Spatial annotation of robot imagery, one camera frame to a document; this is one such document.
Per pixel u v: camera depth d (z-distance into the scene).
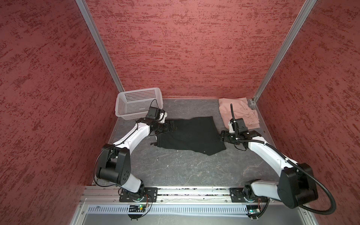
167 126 0.78
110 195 0.76
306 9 0.71
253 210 0.71
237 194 0.74
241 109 1.09
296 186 0.42
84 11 0.72
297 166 0.43
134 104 1.17
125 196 0.73
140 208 0.70
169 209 0.71
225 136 0.78
